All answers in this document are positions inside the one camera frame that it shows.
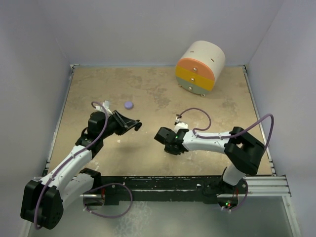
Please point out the black earbud charging case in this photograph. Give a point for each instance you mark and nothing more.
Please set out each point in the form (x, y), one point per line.
(137, 126)

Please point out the aluminium frame rail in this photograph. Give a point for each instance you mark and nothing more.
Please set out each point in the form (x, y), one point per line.
(257, 185)

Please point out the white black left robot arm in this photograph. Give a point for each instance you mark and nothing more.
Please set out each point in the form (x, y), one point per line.
(44, 200)

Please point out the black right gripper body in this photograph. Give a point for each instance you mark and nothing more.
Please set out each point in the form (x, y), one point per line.
(168, 149)

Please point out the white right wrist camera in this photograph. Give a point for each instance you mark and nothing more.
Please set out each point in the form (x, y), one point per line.
(179, 124)

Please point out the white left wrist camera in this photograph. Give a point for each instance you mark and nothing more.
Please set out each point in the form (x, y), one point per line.
(105, 107)

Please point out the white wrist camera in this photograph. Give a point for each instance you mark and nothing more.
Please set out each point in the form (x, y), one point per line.
(105, 107)
(179, 124)

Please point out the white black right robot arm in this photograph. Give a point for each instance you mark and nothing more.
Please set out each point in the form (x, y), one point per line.
(242, 149)

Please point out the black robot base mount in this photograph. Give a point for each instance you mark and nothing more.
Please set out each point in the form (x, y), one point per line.
(208, 189)

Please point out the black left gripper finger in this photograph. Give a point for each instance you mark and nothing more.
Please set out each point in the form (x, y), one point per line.
(124, 121)
(128, 127)

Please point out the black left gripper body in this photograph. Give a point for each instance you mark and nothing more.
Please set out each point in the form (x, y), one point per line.
(111, 127)

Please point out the round three-drawer storage box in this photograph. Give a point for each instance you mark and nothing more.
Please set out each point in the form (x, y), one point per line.
(200, 66)

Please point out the purple earbud charging case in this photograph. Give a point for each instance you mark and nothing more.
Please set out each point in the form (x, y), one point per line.
(128, 105)

